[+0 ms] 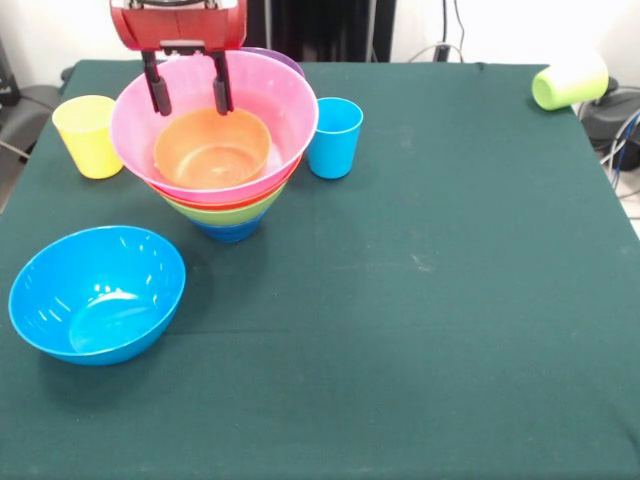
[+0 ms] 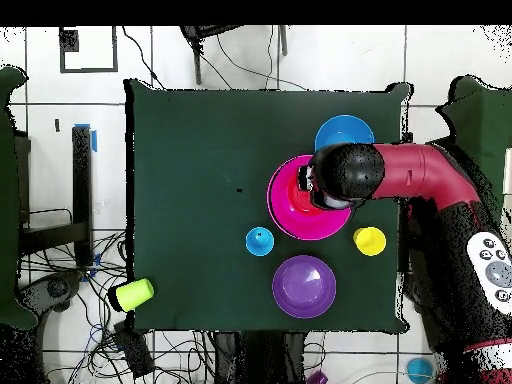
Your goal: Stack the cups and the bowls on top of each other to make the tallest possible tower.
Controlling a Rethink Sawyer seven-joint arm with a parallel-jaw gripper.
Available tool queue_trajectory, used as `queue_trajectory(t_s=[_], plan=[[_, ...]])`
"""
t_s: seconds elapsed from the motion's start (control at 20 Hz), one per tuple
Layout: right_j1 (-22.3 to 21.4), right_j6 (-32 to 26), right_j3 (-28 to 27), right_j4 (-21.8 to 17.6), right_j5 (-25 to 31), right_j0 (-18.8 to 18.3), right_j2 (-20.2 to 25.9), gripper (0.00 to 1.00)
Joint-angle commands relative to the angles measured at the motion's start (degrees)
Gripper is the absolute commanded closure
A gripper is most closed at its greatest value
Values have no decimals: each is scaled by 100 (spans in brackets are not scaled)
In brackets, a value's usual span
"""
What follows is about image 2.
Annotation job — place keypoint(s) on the small orange bowl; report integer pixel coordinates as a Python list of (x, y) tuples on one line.
[(298, 200)]

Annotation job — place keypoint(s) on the large pink bowl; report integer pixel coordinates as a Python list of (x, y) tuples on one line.
[(284, 216)]

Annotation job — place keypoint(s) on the large light blue bowl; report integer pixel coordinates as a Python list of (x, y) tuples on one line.
[(344, 130)]

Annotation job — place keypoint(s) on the light blue cup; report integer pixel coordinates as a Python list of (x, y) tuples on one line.
[(262, 244)]

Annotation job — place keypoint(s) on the dark green table cloth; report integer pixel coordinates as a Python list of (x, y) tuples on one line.
[(240, 120)]

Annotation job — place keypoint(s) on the yellow cup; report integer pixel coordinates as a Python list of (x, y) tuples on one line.
[(370, 241)]

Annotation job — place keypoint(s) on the purple bowl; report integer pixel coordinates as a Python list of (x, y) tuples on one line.
[(304, 286)]

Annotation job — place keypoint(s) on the green cloth side table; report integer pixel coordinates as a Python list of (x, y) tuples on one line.
[(484, 116), (8, 200)]

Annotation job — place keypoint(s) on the small purple object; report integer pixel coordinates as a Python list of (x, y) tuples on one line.
[(318, 378)]

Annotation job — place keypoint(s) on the light green cup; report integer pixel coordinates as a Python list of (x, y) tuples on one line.
[(134, 295)]

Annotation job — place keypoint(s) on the blue tape strip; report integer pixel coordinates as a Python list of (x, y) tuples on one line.
[(94, 140)]

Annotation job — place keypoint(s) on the light blue round object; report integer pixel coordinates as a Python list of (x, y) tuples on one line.
[(420, 370)]

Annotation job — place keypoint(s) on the black rectangular box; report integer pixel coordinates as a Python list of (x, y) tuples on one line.
[(134, 350)]

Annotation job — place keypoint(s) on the grey chair base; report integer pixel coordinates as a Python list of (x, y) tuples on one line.
[(56, 288)]

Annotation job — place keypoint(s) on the black camera tripod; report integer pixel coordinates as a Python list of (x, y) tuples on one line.
[(197, 64)]

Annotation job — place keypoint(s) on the black metal frame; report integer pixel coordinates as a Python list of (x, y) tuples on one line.
[(82, 192)]

